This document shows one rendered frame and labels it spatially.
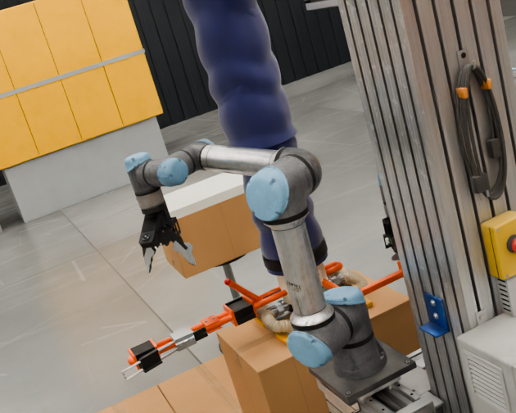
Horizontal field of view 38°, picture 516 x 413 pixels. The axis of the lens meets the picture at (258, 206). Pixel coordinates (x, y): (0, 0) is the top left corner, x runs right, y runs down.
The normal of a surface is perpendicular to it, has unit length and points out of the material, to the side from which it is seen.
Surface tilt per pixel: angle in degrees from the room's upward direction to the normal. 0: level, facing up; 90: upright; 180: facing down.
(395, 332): 90
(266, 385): 90
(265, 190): 82
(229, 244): 90
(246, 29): 81
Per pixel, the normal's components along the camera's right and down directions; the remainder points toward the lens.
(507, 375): -0.88, 0.36
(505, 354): -0.27, -0.92
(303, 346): -0.57, 0.51
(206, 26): -0.58, 0.25
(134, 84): 0.39, 0.17
